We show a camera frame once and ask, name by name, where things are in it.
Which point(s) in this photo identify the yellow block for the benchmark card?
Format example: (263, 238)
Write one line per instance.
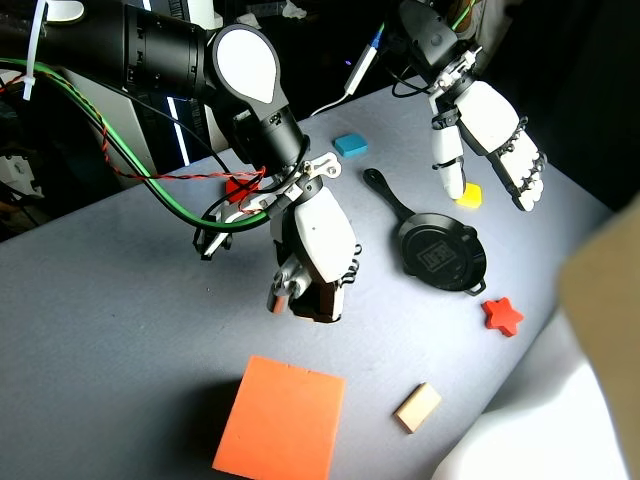
(472, 197)

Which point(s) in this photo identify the grey table cloth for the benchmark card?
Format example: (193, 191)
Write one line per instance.
(100, 375)

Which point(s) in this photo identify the person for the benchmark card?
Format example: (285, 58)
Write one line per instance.
(487, 30)

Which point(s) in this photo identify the large orange foam block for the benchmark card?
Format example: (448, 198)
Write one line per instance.
(280, 430)

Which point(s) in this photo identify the black toy frying pan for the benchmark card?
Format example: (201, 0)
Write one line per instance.
(440, 255)

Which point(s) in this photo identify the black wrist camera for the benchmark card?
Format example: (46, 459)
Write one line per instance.
(205, 247)

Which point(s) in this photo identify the white crumpled item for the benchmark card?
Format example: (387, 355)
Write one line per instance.
(294, 10)

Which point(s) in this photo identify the tan cardboard box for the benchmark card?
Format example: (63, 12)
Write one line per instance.
(605, 310)

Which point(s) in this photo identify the white power strip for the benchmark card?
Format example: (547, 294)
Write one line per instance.
(362, 65)

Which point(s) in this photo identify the wooden rectangular block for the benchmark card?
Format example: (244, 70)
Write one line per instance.
(417, 407)

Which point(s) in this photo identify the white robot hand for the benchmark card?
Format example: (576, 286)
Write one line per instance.
(487, 117)
(320, 235)

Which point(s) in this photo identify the red star block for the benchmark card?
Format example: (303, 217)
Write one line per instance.
(501, 316)

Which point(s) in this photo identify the blue block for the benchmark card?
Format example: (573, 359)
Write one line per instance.
(351, 145)

